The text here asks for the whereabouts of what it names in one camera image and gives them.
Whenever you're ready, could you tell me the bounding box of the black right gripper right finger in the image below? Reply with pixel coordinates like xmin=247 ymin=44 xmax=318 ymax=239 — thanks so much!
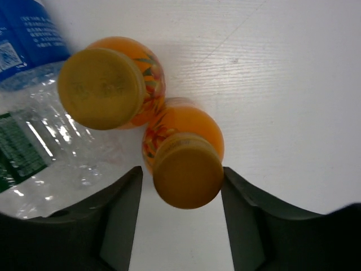
xmin=221 ymin=167 xmax=360 ymax=270

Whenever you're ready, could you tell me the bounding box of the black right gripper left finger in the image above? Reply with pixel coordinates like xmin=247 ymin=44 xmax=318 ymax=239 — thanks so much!
xmin=1 ymin=166 xmax=143 ymax=270

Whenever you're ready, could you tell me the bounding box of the clear bottle dark green label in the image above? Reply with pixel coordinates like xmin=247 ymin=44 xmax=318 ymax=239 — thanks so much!
xmin=1 ymin=62 xmax=135 ymax=220

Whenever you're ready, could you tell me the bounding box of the orange juice bottle front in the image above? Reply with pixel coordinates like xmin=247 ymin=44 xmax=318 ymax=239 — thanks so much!
xmin=142 ymin=97 xmax=224 ymax=209

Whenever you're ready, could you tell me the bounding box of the orange juice bottle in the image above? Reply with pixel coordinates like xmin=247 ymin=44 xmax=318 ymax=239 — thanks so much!
xmin=57 ymin=36 xmax=166 ymax=130
xmin=142 ymin=97 xmax=224 ymax=209

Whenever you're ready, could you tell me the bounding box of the orange juice bottle rear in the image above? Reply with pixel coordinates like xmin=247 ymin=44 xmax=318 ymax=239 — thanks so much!
xmin=57 ymin=36 xmax=166 ymax=130

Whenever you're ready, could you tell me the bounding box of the clear bottle dark blue label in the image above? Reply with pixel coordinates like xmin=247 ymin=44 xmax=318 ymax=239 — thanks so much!
xmin=1 ymin=0 xmax=71 ymax=91

